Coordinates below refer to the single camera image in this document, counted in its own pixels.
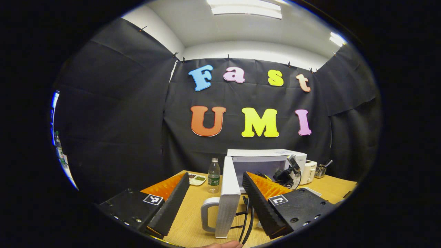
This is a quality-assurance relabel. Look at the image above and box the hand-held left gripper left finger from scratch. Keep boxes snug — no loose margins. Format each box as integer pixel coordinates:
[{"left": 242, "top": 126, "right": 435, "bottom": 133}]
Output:
[{"left": 98, "top": 172, "right": 191, "bottom": 238}]

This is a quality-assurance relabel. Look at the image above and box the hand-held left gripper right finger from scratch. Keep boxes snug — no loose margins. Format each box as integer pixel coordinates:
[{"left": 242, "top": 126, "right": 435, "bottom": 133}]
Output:
[{"left": 242, "top": 171, "right": 337, "bottom": 240}]

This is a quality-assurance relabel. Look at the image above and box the white microwave oven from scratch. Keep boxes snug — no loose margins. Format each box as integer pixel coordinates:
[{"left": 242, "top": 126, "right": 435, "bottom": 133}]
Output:
[{"left": 201, "top": 149, "right": 308, "bottom": 239}]

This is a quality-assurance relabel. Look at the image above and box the white toaster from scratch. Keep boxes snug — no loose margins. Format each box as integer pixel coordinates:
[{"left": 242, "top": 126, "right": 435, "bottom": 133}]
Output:
[{"left": 300, "top": 160, "right": 318, "bottom": 185}]

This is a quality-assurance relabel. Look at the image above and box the white divided snack tray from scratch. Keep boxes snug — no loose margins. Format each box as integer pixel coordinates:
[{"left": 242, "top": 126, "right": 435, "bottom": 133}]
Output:
[{"left": 188, "top": 173, "right": 207, "bottom": 186}]

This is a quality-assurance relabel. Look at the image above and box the clear plastic water bottle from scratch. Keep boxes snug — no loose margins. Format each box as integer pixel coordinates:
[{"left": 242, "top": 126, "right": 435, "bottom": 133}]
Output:
[{"left": 208, "top": 158, "right": 221, "bottom": 194}]

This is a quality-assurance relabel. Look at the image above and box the black backdrop cloth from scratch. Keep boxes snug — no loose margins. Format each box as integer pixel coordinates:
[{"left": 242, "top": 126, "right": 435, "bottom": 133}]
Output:
[{"left": 53, "top": 17, "right": 382, "bottom": 204}]

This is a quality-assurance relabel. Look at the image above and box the white side counter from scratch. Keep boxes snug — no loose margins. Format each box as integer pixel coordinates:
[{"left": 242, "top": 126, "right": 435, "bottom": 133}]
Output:
[{"left": 60, "top": 155, "right": 79, "bottom": 190}]

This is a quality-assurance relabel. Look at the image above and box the green glass bottle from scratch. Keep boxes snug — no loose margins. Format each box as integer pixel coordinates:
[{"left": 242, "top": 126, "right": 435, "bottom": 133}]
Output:
[{"left": 55, "top": 131, "right": 64, "bottom": 159}]

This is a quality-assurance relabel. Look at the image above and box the small ceiling light panel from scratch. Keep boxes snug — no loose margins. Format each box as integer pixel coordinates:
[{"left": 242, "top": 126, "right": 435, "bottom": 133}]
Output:
[{"left": 329, "top": 32, "right": 347, "bottom": 47}]

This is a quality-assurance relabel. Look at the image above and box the large ceiling light panel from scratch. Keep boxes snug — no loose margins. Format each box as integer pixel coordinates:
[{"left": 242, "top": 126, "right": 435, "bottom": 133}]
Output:
[{"left": 207, "top": 0, "right": 282, "bottom": 19}]

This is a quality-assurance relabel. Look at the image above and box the black cable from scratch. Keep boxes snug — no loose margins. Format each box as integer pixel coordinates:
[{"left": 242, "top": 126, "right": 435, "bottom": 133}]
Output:
[{"left": 236, "top": 195, "right": 256, "bottom": 245}]

